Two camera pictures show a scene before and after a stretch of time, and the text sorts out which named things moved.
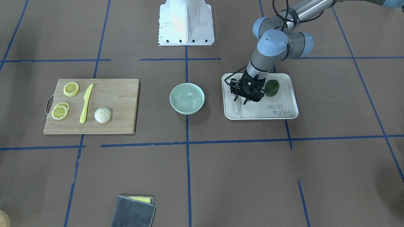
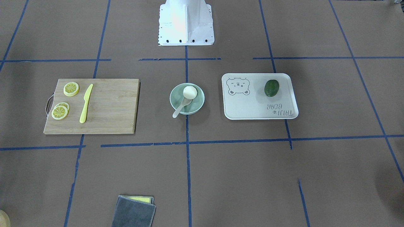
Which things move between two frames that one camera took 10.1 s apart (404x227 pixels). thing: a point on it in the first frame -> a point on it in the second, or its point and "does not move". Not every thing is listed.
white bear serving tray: [284, 105] does not move
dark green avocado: [271, 87] does not move
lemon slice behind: [64, 104] does not move
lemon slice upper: [71, 89] does not move
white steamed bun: [102, 115] -> [190, 92]
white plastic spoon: [238, 104] -> [185, 101]
